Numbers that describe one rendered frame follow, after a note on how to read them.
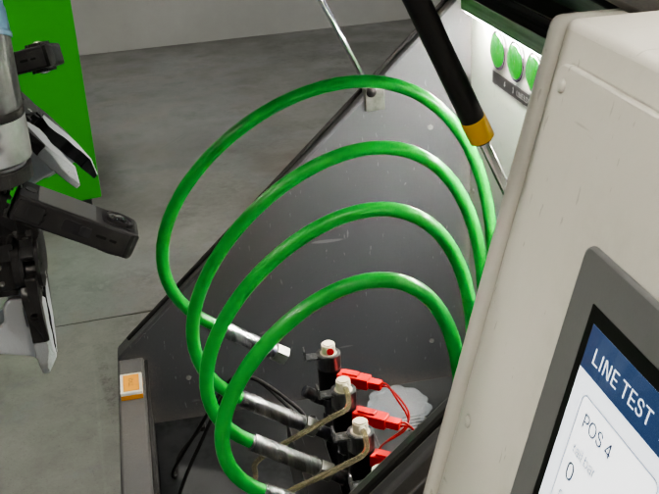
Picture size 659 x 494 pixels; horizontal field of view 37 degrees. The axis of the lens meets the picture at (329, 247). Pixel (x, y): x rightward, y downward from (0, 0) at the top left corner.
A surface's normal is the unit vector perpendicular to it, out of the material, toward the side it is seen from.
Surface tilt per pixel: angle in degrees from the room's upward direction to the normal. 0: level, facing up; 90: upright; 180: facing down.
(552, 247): 76
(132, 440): 0
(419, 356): 90
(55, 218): 88
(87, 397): 0
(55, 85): 90
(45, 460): 0
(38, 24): 90
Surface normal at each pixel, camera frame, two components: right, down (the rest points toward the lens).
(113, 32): 0.27, 0.40
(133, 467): -0.05, -0.91
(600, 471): -0.96, -0.09
